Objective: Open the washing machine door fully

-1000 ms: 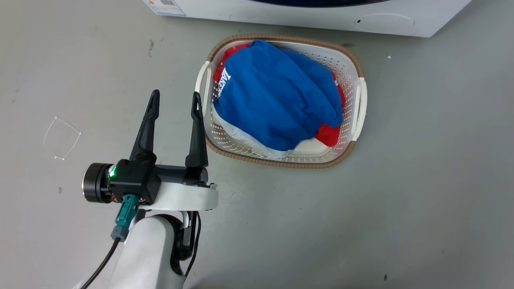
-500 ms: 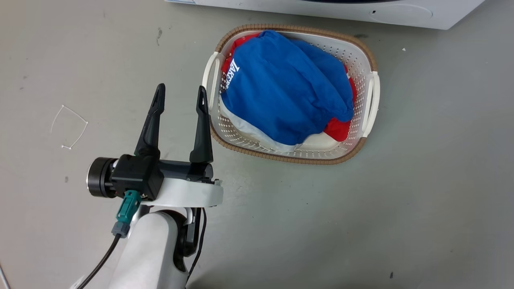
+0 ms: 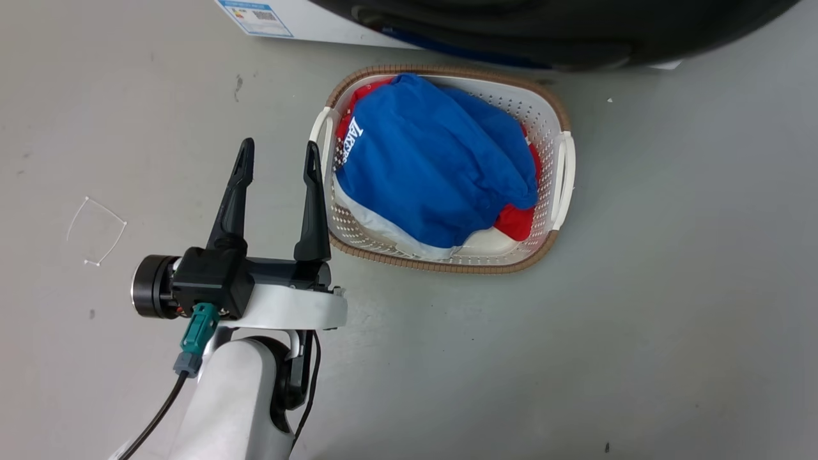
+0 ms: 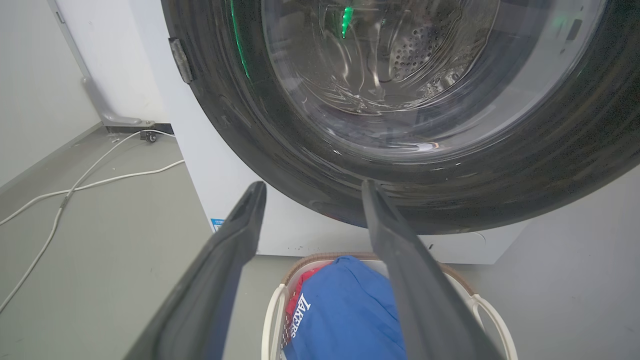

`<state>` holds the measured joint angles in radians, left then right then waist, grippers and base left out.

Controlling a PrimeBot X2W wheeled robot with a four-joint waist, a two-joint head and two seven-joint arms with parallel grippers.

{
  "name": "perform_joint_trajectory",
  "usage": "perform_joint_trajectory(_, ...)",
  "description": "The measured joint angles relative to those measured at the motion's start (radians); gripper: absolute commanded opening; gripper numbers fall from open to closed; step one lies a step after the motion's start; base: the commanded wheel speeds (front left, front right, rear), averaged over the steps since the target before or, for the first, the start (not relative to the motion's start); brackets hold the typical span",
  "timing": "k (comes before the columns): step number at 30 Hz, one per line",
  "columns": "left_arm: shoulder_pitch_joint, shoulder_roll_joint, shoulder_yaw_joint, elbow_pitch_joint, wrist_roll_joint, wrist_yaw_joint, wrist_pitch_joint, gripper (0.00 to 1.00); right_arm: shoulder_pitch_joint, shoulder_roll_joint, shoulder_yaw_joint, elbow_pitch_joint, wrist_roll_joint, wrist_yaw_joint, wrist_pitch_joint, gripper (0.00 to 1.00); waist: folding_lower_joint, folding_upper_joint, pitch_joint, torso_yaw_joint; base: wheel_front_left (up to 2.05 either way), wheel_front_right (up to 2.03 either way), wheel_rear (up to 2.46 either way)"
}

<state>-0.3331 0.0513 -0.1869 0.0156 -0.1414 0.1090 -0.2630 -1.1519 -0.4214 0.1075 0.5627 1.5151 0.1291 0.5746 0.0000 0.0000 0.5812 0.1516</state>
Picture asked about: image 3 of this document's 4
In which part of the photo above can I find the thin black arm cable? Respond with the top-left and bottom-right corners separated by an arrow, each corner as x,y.
289,330 -> 321,453

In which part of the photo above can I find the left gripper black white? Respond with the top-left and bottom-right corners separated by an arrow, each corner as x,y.
131,137 -> 349,331

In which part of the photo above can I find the blue white energy label sticker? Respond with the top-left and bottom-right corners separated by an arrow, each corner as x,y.
216,0 -> 295,38

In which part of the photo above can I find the black cable with teal connector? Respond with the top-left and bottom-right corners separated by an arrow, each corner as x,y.
117,303 -> 221,460

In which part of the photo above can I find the white laundry basket brown rim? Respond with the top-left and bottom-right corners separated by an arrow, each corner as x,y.
309,64 -> 576,275

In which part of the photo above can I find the thin white cable tie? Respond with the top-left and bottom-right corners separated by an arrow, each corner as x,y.
65,196 -> 128,267

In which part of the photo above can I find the blue garment with white print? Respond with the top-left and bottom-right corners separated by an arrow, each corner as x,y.
334,73 -> 539,250

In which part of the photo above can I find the white washing machine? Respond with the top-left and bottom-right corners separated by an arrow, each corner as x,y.
214,0 -> 683,70

